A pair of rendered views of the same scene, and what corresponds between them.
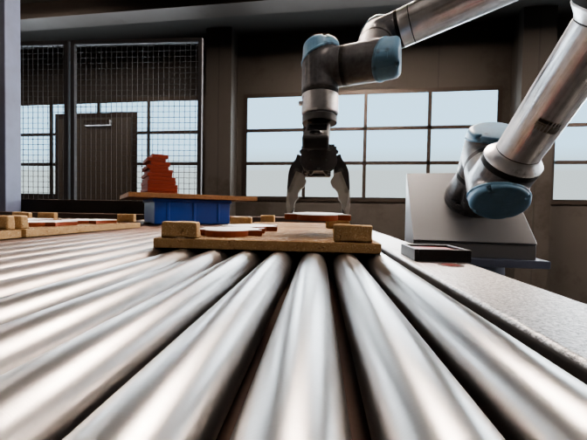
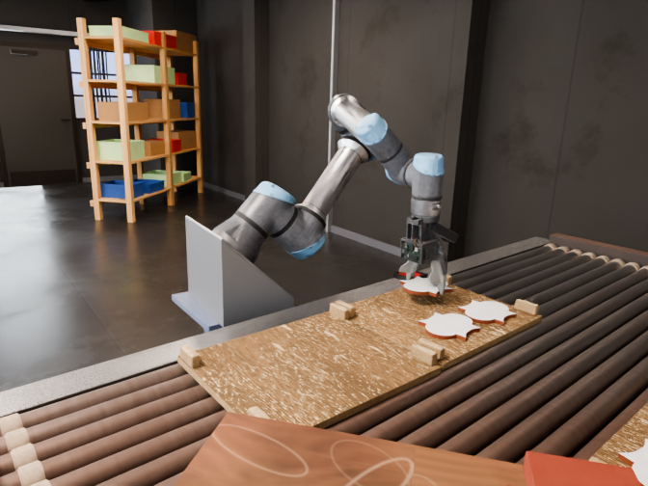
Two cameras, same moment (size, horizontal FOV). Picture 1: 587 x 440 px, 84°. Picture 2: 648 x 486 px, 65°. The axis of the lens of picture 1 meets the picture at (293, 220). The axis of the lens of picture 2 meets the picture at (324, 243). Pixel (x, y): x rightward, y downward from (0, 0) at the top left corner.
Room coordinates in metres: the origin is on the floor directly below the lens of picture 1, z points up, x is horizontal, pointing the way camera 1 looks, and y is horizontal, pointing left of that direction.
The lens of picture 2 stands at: (1.76, 0.66, 1.44)
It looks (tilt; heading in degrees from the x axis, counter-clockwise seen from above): 16 degrees down; 225
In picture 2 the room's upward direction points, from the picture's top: 2 degrees clockwise
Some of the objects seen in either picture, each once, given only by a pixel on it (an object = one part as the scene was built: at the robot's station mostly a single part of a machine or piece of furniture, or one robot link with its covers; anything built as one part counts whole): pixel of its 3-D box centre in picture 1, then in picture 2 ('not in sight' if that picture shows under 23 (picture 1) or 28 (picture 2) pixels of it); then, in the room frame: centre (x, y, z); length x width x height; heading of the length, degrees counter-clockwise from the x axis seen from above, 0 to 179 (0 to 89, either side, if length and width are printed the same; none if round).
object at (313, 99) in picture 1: (318, 107); (426, 206); (0.67, -0.05, 1.19); 0.08 x 0.08 x 0.05
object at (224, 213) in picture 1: (185, 211); not in sight; (1.44, 0.48, 0.97); 0.31 x 0.31 x 0.10; 31
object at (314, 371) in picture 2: (295, 226); (308, 364); (1.11, -0.01, 0.93); 0.41 x 0.35 x 0.02; 174
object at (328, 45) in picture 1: (321, 68); (427, 175); (0.67, -0.05, 1.27); 0.09 x 0.08 x 0.11; 69
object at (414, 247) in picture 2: (319, 147); (422, 237); (0.68, -0.05, 1.11); 0.09 x 0.08 x 0.12; 175
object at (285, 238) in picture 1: (280, 236); (436, 315); (0.70, 0.03, 0.93); 0.41 x 0.35 x 0.02; 175
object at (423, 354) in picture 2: not in sight; (423, 354); (0.93, 0.15, 0.95); 0.06 x 0.02 x 0.03; 84
